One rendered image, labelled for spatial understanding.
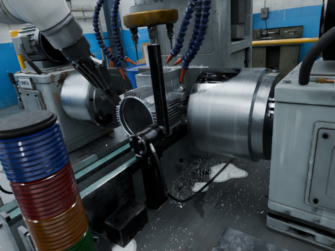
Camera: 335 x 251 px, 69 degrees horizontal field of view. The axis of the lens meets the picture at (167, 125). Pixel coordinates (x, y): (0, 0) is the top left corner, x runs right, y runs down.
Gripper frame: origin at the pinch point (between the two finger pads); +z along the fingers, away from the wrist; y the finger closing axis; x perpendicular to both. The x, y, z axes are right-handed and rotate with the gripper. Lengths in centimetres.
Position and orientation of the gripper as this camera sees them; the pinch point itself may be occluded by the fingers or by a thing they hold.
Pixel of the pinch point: (111, 95)
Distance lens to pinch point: 81.1
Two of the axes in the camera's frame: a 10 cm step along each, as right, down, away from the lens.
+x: -4.5, 7.7, -4.5
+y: -8.1, -1.4, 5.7
